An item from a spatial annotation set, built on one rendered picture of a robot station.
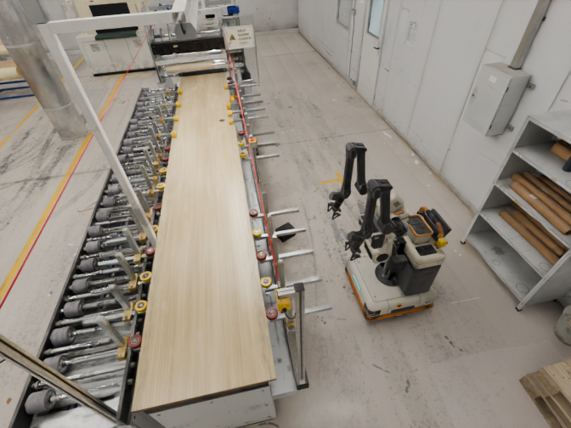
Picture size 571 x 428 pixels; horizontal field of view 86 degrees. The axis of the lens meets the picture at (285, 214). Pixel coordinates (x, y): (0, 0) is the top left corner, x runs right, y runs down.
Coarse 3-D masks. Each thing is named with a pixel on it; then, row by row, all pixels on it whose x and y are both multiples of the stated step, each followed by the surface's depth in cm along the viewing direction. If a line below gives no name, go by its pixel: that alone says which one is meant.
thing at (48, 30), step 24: (48, 24) 146; (72, 24) 148; (96, 24) 150; (120, 24) 152; (144, 24) 154; (48, 48) 153; (72, 72) 163; (96, 120) 181; (120, 168) 204; (144, 216) 236
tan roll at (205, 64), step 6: (168, 66) 520; (174, 66) 521; (180, 66) 522; (186, 66) 523; (192, 66) 525; (198, 66) 526; (204, 66) 528; (210, 66) 530; (168, 72) 525; (174, 72) 528
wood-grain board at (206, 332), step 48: (192, 96) 471; (192, 144) 364; (192, 192) 297; (240, 192) 294; (192, 240) 250; (240, 240) 248; (192, 288) 217; (240, 288) 215; (144, 336) 192; (192, 336) 191; (240, 336) 189; (144, 384) 172; (192, 384) 171; (240, 384) 170
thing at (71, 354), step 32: (128, 224) 311; (64, 288) 229; (96, 288) 256; (64, 352) 213; (96, 352) 216; (128, 352) 191; (32, 416) 180; (64, 416) 178; (96, 416) 178; (128, 416) 177
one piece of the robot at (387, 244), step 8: (376, 208) 233; (400, 208) 219; (376, 216) 237; (392, 216) 216; (400, 216) 216; (408, 216) 218; (368, 240) 255; (384, 240) 242; (392, 240) 240; (384, 248) 243; (376, 256) 249; (384, 256) 250
